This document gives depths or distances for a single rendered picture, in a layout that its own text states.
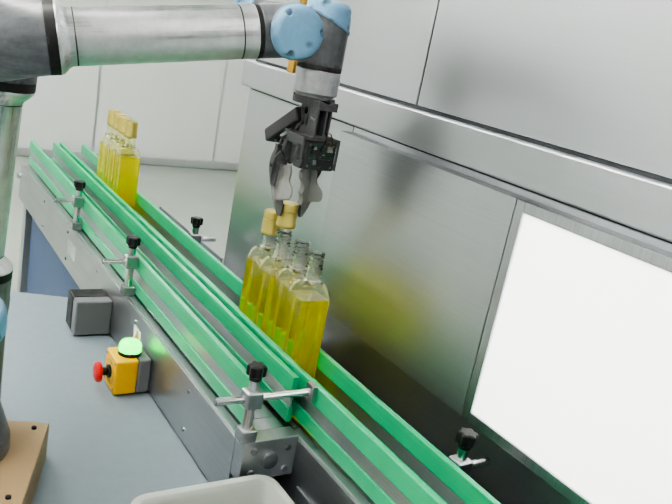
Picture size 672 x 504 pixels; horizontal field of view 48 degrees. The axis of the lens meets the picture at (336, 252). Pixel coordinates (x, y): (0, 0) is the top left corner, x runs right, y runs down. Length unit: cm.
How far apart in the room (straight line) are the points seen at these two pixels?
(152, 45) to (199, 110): 642
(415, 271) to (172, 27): 53
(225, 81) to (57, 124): 162
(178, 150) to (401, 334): 631
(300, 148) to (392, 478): 55
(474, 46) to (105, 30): 54
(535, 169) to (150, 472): 78
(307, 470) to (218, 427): 16
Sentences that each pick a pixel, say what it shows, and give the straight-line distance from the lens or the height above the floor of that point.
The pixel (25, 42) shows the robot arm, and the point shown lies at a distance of 103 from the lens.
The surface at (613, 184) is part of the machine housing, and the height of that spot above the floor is 138.
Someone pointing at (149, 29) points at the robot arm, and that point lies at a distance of 105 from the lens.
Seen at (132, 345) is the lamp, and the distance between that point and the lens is 151.
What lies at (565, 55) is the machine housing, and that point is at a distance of 109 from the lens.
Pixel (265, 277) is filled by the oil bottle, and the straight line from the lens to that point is 134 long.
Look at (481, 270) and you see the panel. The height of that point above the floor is 120.
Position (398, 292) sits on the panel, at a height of 110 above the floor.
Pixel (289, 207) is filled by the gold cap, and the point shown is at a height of 119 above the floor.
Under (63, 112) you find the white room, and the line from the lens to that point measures 710.
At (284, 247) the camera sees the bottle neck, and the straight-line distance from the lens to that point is 133.
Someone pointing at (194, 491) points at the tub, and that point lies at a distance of 114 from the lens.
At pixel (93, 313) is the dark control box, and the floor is 81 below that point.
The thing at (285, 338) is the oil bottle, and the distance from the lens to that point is 129.
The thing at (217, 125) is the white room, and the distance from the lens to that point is 756.
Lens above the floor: 149
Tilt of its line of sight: 16 degrees down
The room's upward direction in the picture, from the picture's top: 11 degrees clockwise
